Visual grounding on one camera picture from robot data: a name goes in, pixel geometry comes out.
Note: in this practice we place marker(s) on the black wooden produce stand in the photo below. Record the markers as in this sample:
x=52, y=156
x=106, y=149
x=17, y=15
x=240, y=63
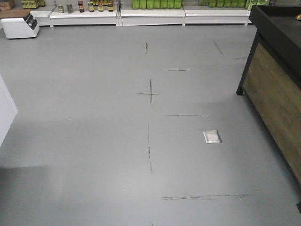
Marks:
x=272, y=78

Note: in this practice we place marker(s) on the white box appliance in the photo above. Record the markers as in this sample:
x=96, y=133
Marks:
x=18, y=25

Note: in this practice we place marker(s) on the metal floor socket plate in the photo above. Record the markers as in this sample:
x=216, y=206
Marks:
x=212, y=136

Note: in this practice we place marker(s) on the white supermarket shelf unit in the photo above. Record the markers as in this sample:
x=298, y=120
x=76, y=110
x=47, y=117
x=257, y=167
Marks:
x=66, y=12

